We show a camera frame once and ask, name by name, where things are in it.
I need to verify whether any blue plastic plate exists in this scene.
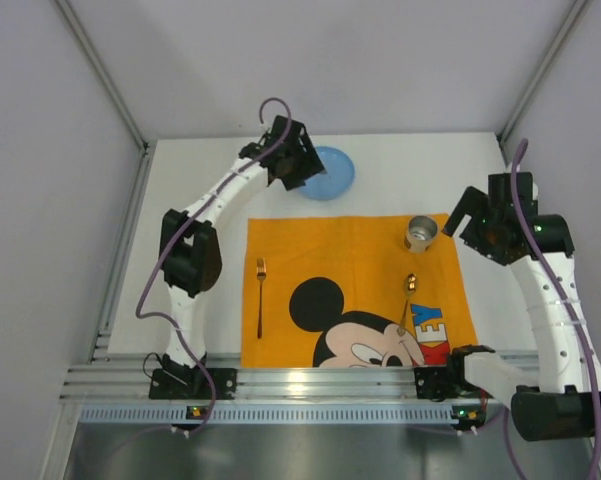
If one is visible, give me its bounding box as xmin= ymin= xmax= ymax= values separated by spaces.
xmin=299 ymin=146 xmax=355 ymax=201

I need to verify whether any metal cup with paper sleeve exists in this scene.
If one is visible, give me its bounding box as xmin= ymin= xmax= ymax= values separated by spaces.
xmin=404 ymin=215 xmax=439 ymax=254

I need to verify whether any gold ornate spoon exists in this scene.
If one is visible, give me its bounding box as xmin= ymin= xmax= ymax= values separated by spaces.
xmin=397 ymin=273 xmax=418 ymax=336

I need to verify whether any rose gold fork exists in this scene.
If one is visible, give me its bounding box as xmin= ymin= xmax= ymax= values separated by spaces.
xmin=256 ymin=258 xmax=267 ymax=339

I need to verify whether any orange Mickey Mouse cloth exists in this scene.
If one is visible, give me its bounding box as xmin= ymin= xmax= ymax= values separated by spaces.
xmin=241 ymin=216 xmax=477 ymax=368

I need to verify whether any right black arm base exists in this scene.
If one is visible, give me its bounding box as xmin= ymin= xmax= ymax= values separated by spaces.
xmin=413 ymin=366 xmax=491 ymax=402

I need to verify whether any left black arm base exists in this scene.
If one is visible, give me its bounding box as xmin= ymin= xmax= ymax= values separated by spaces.
xmin=148 ymin=368 xmax=237 ymax=400

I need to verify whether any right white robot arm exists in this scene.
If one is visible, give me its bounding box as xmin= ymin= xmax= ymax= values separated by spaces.
xmin=442 ymin=172 xmax=601 ymax=442

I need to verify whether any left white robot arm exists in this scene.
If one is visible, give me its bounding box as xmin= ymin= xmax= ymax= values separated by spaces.
xmin=160 ymin=115 xmax=325 ymax=369

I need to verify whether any left aluminium frame post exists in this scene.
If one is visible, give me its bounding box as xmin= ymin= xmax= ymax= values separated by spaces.
xmin=54 ymin=0 xmax=151 ymax=149

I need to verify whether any aluminium frame post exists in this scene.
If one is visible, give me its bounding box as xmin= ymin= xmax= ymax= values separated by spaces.
xmin=496 ymin=0 xmax=592 ymax=149
xmin=54 ymin=0 xmax=151 ymax=149

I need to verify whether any right aluminium frame post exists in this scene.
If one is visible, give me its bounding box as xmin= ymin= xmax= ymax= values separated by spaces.
xmin=496 ymin=0 xmax=592 ymax=149

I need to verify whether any slotted white cable duct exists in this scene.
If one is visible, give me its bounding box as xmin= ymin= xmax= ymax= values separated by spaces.
xmin=80 ymin=404 xmax=484 ymax=425

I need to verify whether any aluminium mounting rail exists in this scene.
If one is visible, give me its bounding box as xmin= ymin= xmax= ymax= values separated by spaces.
xmin=60 ymin=352 xmax=416 ymax=403

